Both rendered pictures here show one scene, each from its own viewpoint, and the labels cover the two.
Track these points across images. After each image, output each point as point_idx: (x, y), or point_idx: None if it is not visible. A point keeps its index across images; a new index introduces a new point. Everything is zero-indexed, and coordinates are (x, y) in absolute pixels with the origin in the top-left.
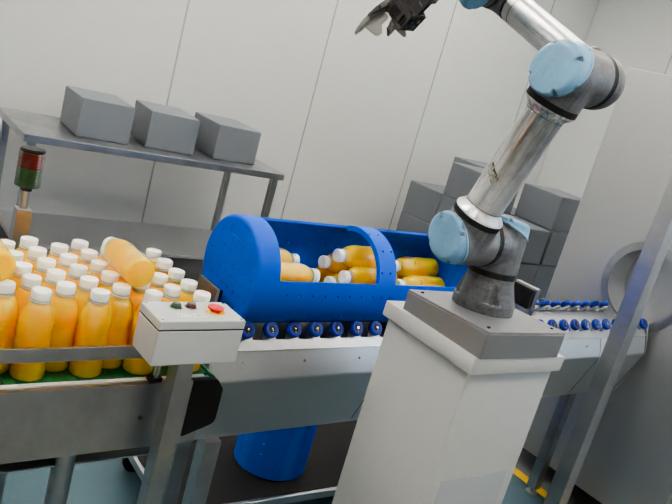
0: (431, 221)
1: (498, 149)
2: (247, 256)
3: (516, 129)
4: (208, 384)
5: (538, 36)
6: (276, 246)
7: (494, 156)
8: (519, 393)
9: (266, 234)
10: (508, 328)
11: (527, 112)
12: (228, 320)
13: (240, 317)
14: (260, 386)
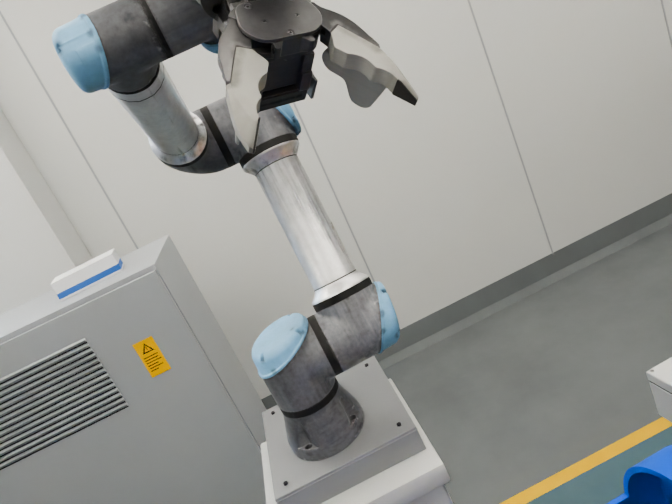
0: (393, 309)
1: (321, 208)
2: None
3: (309, 179)
4: None
5: (183, 102)
6: (636, 464)
7: (326, 216)
8: None
9: (661, 456)
10: (339, 378)
11: (299, 160)
12: (666, 360)
13: (654, 374)
14: None
